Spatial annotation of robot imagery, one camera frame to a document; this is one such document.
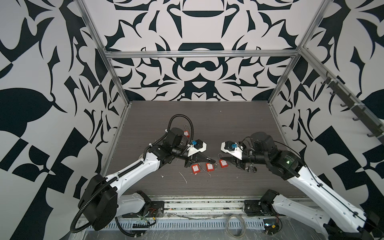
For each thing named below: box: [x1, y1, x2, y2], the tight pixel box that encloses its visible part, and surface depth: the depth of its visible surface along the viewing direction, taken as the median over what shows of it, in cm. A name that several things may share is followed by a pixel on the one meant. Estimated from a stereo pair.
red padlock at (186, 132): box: [183, 124, 191, 138], surface depth 102 cm
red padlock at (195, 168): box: [191, 163, 201, 174], surface depth 88 cm
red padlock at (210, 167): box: [206, 163, 215, 172], surface depth 88 cm
